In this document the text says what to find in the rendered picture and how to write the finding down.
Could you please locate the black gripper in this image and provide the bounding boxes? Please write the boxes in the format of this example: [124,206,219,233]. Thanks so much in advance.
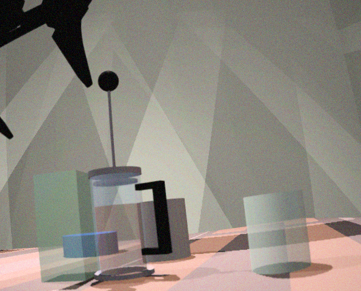
[0,0,93,88]

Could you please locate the glass french press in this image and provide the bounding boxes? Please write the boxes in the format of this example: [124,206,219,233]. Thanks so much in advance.
[88,70,172,281]

